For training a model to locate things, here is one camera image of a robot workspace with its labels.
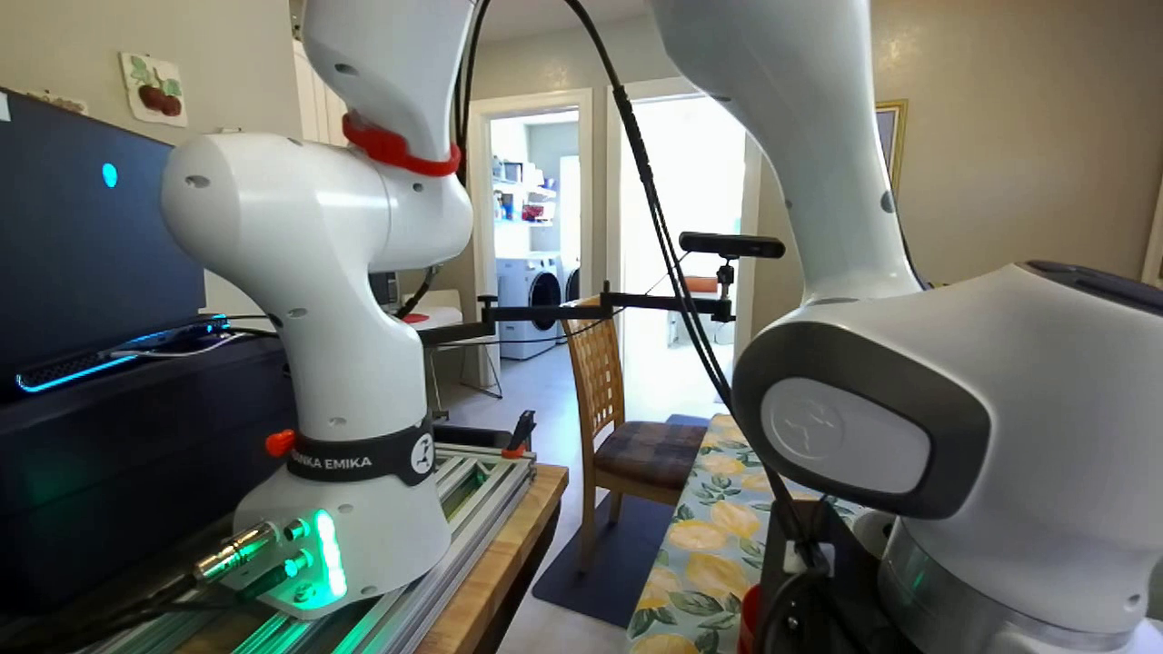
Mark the red lid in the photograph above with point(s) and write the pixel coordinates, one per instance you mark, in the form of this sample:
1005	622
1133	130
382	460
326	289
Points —
752	615

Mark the wooden chair with cushion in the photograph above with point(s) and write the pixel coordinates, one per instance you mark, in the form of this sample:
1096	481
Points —
620	456

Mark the aluminium robot mounting rails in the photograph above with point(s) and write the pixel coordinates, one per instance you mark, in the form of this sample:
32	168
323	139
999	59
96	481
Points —
336	567

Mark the dark blue floor mat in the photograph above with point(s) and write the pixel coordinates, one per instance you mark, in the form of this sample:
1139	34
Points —
607	584

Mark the floral lemon tablecloth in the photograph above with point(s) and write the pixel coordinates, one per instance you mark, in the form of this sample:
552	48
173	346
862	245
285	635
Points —
710	553

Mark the framed bird picture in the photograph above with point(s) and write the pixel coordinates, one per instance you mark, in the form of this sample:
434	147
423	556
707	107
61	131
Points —
893	136

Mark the black monitor screen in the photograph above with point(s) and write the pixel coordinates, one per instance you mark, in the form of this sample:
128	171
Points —
85	255

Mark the black control box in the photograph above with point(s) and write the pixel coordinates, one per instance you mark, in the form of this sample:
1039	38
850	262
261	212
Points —
127	466

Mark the black camera tripod arm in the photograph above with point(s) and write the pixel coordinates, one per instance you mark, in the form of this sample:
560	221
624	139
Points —
607	298

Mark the fruit wall picture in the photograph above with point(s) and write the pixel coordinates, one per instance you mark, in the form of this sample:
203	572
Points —
153	89

